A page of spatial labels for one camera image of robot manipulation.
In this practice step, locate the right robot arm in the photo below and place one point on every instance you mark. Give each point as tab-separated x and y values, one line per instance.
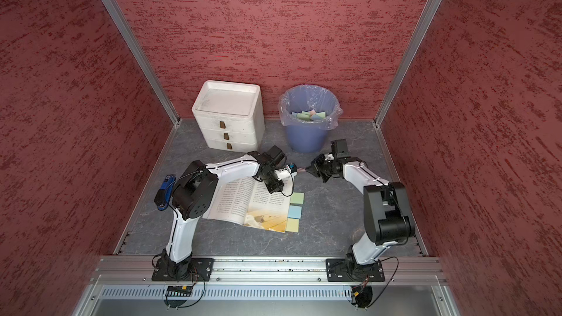
386	210

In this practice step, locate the green sticky note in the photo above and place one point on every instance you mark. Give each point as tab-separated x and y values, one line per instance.
297	199

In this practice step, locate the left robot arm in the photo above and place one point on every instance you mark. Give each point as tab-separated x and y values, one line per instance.
192	194

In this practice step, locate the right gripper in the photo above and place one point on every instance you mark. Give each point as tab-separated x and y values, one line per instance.
317	161

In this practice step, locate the blue sticky note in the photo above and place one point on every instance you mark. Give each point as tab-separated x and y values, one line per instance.
294	212

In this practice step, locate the aluminium front rail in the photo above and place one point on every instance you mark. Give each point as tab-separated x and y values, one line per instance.
276	271

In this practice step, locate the white three-drawer box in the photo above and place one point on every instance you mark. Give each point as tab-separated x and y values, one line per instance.
230	116

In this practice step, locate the left corner aluminium post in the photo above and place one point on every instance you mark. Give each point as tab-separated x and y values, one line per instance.
134	45

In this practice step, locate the clear bin liner bag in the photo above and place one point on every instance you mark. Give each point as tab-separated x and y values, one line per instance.
308	97

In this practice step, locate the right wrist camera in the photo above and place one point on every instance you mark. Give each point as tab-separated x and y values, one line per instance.
329	157

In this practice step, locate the discarded sticky notes pile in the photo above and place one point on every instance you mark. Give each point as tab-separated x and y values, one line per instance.
309	115

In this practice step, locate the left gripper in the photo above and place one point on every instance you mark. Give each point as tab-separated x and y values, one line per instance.
274	187

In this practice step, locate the blue trash bin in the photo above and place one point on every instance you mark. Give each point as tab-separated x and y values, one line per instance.
304	139

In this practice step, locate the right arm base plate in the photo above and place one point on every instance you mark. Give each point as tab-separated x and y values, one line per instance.
342	270

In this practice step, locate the right corner aluminium post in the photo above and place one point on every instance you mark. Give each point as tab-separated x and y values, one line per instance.
426	18

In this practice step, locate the yellow sticky note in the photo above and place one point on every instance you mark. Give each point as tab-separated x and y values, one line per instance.
292	225

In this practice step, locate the corner aluminium post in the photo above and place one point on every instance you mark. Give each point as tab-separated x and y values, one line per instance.
134	45
426	18

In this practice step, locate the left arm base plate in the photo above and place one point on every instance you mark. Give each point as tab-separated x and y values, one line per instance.
193	270

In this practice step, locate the magazine book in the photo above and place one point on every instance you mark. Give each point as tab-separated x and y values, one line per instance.
247	202

